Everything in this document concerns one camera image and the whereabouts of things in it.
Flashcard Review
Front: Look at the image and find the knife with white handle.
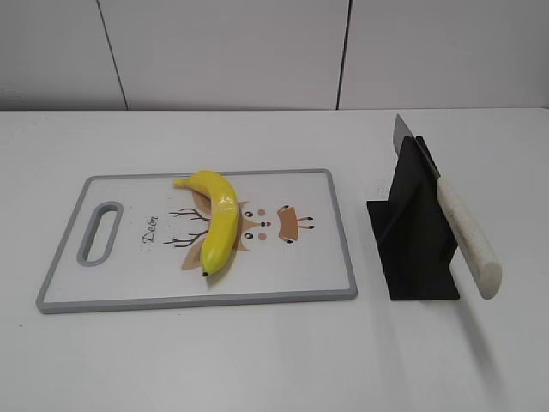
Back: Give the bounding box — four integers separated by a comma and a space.
393, 114, 503, 300

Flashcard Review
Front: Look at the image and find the yellow plastic banana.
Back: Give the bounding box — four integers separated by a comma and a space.
172, 170, 240, 277

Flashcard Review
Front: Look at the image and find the white cutting board grey rim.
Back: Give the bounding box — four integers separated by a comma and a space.
36, 168, 357, 314

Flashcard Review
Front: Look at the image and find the black knife stand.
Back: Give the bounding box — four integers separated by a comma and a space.
366, 136, 460, 300

